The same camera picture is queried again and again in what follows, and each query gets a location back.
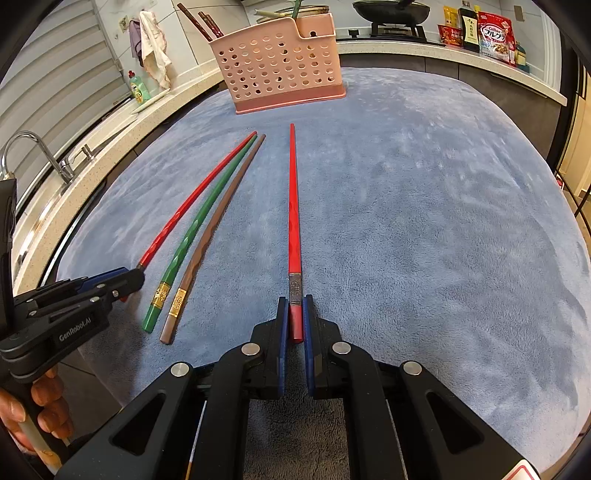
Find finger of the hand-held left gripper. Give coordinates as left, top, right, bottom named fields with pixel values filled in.
left=28, top=270, right=147, bottom=330
left=28, top=267, right=139, bottom=308

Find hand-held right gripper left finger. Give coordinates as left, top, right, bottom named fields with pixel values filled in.
left=55, top=295, right=291, bottom=480

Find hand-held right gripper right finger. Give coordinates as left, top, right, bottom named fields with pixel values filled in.
left=302, top=294, right=541, bottom=480

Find bright red chopstick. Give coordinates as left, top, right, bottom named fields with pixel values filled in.
left=137, top=131, right=258, bottom=271
left=287, top=124, right=305, bottom=344

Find pink perforated utensil holder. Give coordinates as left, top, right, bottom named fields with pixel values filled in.
left=208, top=12, right=347, bottom=115

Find dark red chopstick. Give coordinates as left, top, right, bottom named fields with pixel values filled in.
left=177, top=4, right=208, bottom=42
left=198, top=11, right=219, bottom=40

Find person's left hand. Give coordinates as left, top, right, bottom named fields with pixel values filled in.
left=0, top=360, right=75, bottom=462

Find brown chopstick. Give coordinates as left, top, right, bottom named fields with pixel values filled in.
left=160, top=134, right=267, bottom=344

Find blue-grey plush cloth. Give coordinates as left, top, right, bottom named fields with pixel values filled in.
left=55, top=67, right=591, bottom=480

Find chrome faucet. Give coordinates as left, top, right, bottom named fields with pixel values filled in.
left=0, top=131, right=77, bottom=185

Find green dish soap bottle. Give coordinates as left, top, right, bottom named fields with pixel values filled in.
left=128, top=70, right=152, bottom=104

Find window blinds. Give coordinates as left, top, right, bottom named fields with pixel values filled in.
left=0, top=0, right=134, bottom=185

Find white hanging towel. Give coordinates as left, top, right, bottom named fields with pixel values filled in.
left=139, top=11, right=172, bottom=89

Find purple hanging cloth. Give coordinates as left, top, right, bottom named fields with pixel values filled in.
left=128, top=19, right=146, bottom=58

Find black gas stove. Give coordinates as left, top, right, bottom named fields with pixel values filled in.
left=346, top=23, right=430, bottom=42

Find red box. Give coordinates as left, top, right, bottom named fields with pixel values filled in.
left=438, top=24, right=464, bottom=47

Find black wok with lid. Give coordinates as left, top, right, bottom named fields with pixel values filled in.
left=352, top=0, right=431, bottom=24

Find dark sauce bottle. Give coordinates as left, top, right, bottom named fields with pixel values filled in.
left=458, top=6, right=481, bottom=52

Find red cereal bag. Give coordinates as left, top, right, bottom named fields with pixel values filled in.
left=478, top=11, right=516, bottom=63

